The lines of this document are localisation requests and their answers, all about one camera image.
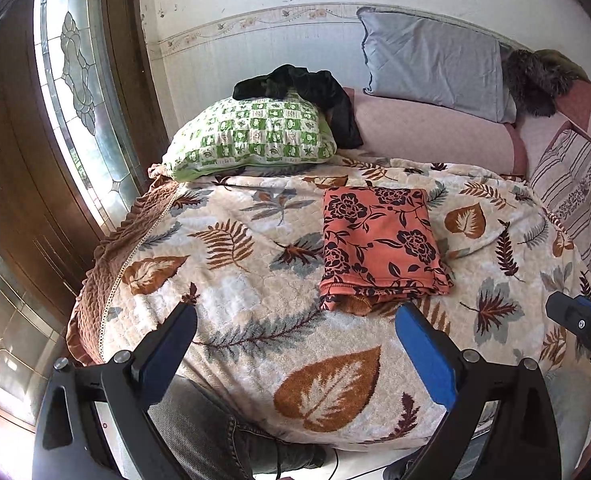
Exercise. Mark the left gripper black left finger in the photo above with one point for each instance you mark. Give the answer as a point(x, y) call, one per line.
point(159, 354)

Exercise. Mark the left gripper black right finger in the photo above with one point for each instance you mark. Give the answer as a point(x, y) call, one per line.
point(435, 357)

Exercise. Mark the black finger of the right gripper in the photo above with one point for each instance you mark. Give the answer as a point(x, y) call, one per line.
point(574, 314)

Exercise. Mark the orange floral garment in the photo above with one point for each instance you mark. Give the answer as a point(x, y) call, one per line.
point(378, 247)

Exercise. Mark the grey trouser left leg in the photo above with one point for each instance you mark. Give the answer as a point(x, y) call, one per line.
point(211, 440)

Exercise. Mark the stained glass window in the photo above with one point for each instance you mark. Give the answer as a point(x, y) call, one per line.
point(68, 175)

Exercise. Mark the striped pillow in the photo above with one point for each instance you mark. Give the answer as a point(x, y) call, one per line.
point(562, 179)

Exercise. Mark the cream leaf-print blanket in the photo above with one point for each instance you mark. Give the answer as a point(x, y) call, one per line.
point(248, 250)

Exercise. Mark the pink mattress sheet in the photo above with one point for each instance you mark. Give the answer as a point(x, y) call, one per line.
point(429, 133)

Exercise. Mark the black fuzzy cushion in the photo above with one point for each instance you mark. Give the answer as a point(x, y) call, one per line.
point(536, 79)

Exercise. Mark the green white patterned pillow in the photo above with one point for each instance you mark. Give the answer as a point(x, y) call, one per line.
point(258, 132)

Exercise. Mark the black cloth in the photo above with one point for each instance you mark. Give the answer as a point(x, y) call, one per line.
point(319, 88)

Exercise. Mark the grey pillow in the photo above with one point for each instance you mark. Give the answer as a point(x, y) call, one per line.
point(428, 61)

